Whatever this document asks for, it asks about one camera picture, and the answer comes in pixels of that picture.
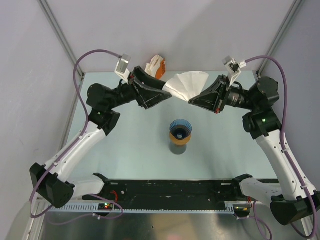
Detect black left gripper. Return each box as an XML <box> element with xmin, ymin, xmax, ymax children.
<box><xmin>106</xmin><ymin>66</ymin><xmax>171</xmax><ymax>110</ymax></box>

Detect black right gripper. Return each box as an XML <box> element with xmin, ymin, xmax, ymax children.
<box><xmin>189</xmin><ymin>74</ymin><xmax>258</xmax><ymax>114</ymax></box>

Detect white paper coffee filters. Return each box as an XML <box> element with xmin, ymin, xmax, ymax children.
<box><xmin>145</xmin><ymin>54</ymin><xmax>165</xmax><ymax>77</ymax></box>

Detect single white paper filter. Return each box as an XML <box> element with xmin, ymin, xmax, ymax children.
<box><xmin>162</xmin><ymin>71</ymin><xmax>209</xmax><ymax>102</ymax></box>

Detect blue glass dripper cone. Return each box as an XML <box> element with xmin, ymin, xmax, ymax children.
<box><xmin>169</xmin><ymin>119</ymin><xmax>192</xmax><ymax>140</ymax></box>

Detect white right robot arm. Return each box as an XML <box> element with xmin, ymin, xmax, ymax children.
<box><xmin>189</xmin><ymin>75</ymin><xmax>320</xmax><ymax>226</ymax></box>

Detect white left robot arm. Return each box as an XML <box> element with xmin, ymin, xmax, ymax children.
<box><xmin>29</xmin><ymin>66</ymin><xmax>172</xmax><ymax>209</ymax></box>

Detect orange filter box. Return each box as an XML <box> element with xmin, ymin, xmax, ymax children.
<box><xmin>153</xmin><ymin>58</ymin><xmax>166</xmax><ymax>80</ymax></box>

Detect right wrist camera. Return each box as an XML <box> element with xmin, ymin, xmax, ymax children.
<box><xmin>222</xmin><ymin>56</ymin><xmax>247</xmax><ymax>86</ymax></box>

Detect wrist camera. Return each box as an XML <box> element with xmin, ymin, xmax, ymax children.
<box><xmin>222</xmin><ymin>56</ymin><xmax>247</xmax><ymax>86</ymax></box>
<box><xmin>114</xmin><ymin>54</ymin><xmax>131</xmax><ymax>83</ymax></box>

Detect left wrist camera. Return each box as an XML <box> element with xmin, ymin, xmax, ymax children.
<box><xmin>114</xmin><ymin>54</ymin><xmax>131</xmax><ymax>83</ymax></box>

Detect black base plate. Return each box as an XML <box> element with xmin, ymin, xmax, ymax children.
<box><xmin>98</xmin><ymin>179</ymin><xmax>253</xmax><ymax>211</ymax></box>

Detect white cable duct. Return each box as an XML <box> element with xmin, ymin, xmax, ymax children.
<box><xmin>49</xmin><ymin>202</ymin><xmax>235</xmax><ymax>214</ymax></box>

